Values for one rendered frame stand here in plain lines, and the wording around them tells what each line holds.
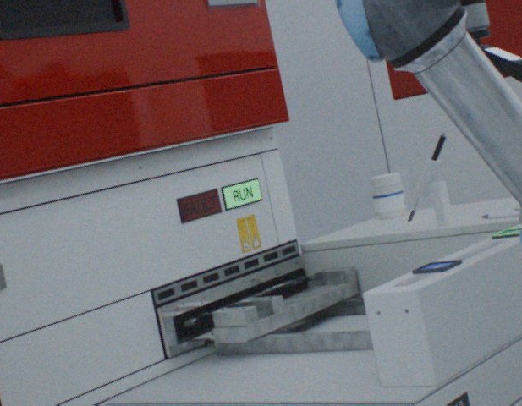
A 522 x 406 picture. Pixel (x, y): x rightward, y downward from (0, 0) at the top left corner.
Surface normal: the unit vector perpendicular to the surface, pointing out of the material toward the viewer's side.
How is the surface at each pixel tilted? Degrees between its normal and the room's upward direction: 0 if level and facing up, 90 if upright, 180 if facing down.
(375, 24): 118
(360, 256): 90
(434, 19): 94
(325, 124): 90
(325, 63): 90
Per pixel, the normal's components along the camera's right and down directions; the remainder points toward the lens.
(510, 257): 0.76, -0.12
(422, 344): -0.61, 0.18
